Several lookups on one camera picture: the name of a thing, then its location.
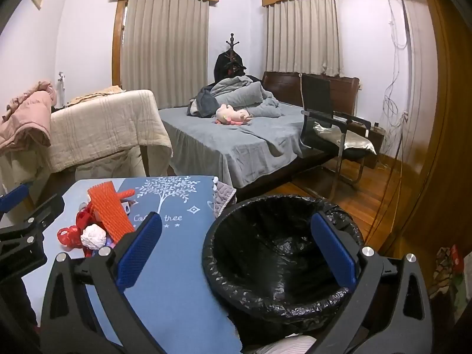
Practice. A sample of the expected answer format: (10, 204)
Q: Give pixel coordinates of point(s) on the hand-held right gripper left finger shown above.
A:
(140, 247)

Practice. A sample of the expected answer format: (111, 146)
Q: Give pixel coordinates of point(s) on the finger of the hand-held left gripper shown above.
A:
(14, 196)
(44, 210)

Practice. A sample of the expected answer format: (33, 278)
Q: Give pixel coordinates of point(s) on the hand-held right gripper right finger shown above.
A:
(332, 250)

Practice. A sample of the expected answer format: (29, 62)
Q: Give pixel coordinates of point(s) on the red plastic bag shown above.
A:
(70, 238)

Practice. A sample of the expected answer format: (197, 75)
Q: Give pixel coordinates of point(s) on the white paper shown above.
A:
(94, 236)

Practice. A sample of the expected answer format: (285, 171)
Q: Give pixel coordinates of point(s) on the orange bubble wrap sheet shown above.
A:
(110, 210)

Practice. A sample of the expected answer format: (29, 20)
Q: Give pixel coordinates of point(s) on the bin with black liner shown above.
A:
(265, 250)

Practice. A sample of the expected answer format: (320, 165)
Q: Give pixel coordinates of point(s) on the cream draped sheet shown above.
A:
(22, 169)

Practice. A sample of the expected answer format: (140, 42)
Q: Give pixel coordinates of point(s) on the blue tree print tablecloth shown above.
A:
(177, 287)

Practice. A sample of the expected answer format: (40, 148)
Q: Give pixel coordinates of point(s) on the pink padded jacket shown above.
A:
(25, 118)

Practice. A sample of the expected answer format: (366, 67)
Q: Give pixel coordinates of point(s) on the grey quilted mat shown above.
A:
(223, 197)

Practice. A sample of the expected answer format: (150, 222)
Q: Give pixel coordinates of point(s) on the beige quilt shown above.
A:
(110, 129)

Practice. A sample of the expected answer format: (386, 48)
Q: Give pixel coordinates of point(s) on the ribbed light cloth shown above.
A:
(284, 346)

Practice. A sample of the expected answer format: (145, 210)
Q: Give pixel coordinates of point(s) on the silver cushion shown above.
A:
(354, 142)

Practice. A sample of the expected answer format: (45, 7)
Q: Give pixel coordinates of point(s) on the colourful patterned bag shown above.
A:
(448, 273)

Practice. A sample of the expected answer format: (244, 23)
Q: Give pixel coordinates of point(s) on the wooden bedside table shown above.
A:
(376, 136)

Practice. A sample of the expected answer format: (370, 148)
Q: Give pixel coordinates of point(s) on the tan folded blanket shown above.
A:
(92, 96)

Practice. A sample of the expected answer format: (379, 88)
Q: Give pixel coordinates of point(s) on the bed with grey sheet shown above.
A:
(228, 136)

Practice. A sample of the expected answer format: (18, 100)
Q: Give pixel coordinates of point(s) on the dark clothes pile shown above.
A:
(204, 103)

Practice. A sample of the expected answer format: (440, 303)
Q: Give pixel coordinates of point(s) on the pink plush toy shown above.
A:
(232, 114)

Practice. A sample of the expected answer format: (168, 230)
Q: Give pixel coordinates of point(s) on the black office chair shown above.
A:
(317, 88)

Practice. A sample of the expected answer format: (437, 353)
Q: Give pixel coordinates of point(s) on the dark wooden headboard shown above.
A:
(284, 84)

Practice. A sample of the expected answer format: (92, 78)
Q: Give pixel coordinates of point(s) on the wooden door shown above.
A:
(446, 118)

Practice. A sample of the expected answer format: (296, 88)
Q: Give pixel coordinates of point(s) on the grey duvet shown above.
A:
(243, 94)

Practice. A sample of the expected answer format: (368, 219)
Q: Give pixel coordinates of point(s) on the black coat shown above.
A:
(221, 68)

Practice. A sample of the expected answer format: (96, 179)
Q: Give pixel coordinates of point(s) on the wide beige curtain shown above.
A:
(166, 51)

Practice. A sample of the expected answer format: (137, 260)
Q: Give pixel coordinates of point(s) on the narrow beige curtain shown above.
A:
(302, 33)

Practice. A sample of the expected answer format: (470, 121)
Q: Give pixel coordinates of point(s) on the wooden coat rack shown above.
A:
(232, 44)

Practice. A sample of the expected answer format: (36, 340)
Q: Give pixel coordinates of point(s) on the white wall fixture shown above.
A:
(61, 81)

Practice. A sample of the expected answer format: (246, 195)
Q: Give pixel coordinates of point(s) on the wooden window frame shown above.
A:
(118, 44)

